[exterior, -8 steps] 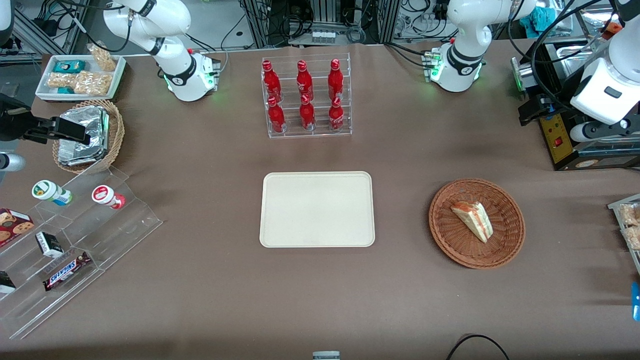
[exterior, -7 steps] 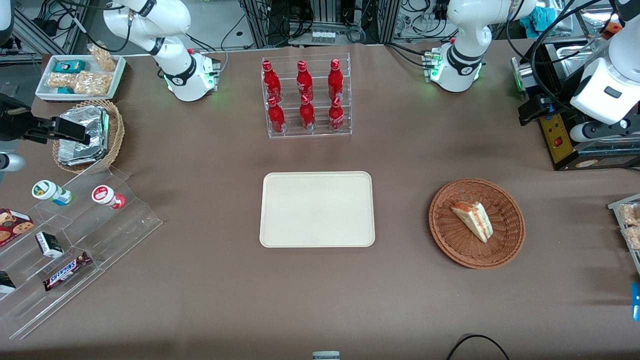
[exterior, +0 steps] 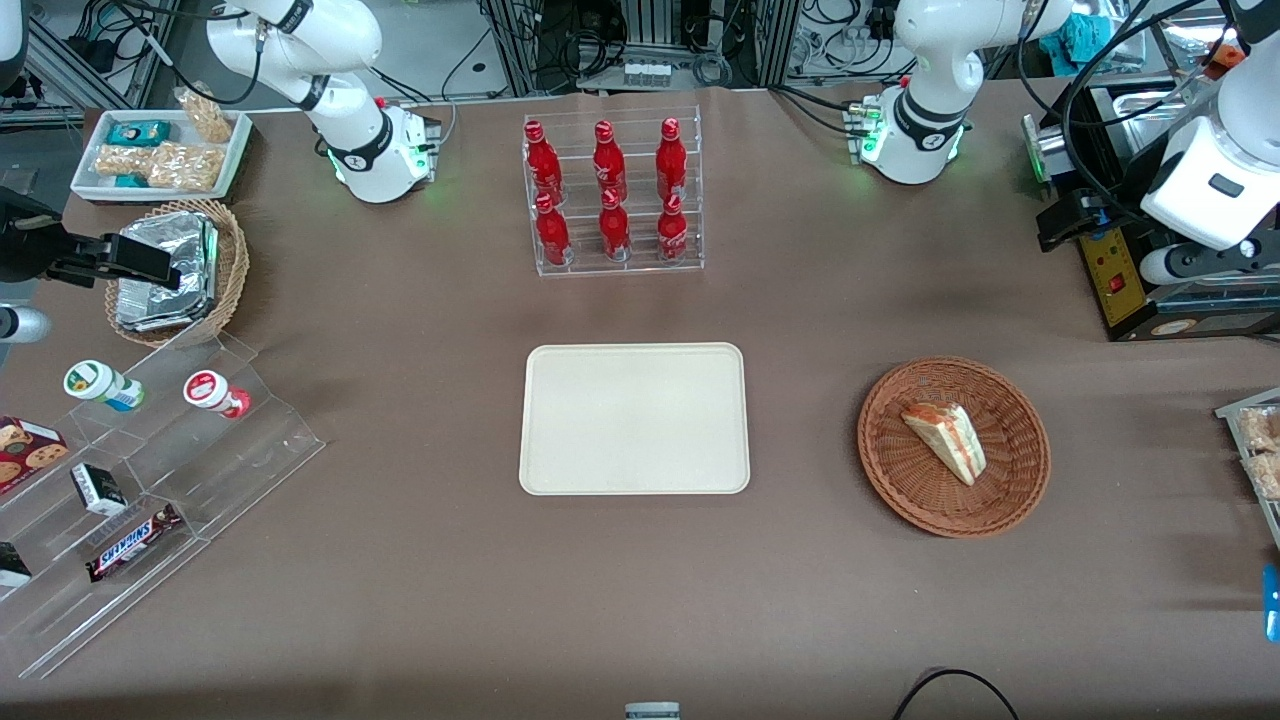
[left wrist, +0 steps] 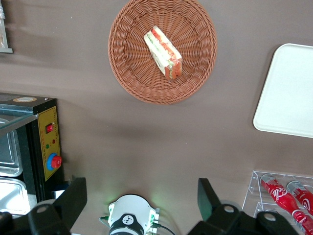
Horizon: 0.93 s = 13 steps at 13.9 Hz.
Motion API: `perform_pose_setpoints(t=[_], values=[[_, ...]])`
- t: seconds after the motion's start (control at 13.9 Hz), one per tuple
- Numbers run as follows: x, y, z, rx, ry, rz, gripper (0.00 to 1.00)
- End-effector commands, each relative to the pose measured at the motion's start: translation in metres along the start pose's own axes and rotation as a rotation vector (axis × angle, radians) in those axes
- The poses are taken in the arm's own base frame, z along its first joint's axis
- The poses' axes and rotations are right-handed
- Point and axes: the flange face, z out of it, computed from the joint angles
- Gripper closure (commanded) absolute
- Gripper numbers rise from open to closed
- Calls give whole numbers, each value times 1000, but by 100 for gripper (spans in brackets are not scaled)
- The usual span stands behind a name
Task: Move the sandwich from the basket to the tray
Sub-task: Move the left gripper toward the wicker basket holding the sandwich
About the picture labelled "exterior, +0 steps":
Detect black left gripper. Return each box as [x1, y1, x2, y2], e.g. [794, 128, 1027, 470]
[1037, 190, 1151, 251]

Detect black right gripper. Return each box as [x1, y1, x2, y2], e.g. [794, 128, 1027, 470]
[0, 188, 183, 291]

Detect triangle sandwich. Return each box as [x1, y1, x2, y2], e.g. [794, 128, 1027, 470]
[901, 402, 987, 487]

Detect white rectangular snack tray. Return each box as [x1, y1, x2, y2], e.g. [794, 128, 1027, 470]
[70, 108, 253, 204]

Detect tan deep wicker basket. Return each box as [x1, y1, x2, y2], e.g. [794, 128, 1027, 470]
[105, 200, 249, 348]

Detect brown round wicker basket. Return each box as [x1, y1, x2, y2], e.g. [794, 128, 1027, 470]
[857, 357, 1051, 539]

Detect beige rectangular tray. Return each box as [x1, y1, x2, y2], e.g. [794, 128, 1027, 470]
[519, 343, 751, 496]

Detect foil wrapped packet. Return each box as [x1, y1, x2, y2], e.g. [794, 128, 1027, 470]
[120, 212, 219, 301]
[117, 288, 216, 332]

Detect black food warmer machine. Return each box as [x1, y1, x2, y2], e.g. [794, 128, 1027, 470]
[1022, 75, 1280, 343]

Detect clear bag puffed snack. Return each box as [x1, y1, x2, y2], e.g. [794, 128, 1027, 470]
[95, 145, 151, 179]
[175, 88, 233, 143]
[148, 143, 226, 191]

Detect green lid yogurt cup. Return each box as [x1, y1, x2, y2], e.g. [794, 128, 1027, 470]
[64, 360, 144, 412]

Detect steel warmer pan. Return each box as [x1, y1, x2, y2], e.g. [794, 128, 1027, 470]
[1113, 90, 1216, 151]

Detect red lid yogurt cup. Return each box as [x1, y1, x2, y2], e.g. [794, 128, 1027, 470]
[183, 370, 251, 419]

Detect teal cloth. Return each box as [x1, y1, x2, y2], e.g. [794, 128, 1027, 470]
[1040, 10, 1103, 63]

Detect red cookie box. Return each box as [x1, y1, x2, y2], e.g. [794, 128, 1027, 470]
[0, 416, 69, 496]

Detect small black white box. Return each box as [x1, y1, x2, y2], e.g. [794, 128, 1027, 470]
[71, 463, 128, 516]

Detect clear acrylic stepped shelf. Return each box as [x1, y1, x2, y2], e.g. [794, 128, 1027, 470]
[0, 333, 326, 681]

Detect snickers chocolate bar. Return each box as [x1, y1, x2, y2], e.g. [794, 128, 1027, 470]
[86, 503, 183, 583]

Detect red cola bottle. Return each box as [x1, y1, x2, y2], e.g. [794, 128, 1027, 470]
[656, 118, 689, 201]
[535, 193, 572, 266]
[657, 193, 689, 263]
[593, 120, 628, 201]
[525, 120, 564, 206]
[599, 188, 632, 261]

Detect clear acrylic bottle rack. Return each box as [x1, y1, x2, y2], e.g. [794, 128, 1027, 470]
[522, 105, 705, 278]

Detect aluminium equipment rack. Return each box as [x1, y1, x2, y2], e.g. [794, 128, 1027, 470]
[480, 0, 801, 96]

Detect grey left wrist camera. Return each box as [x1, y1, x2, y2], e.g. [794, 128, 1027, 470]
[1140, 240, 1280, 288]

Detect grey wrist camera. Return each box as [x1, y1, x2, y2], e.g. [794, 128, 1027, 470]
[0, 305, 51, 345]
[1140, 240, 1280, 288]

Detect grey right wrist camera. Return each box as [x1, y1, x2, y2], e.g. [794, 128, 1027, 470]
[0, 305, 51, 345]

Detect white wire snack tray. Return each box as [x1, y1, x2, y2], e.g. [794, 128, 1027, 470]
[1215, 388, 1280, 551]

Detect black base cables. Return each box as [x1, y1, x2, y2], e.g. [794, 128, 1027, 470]
[768, 85, 863, 138]

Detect black looped cable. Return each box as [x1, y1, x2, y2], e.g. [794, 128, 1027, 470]
[893, 668, 1021, 720]

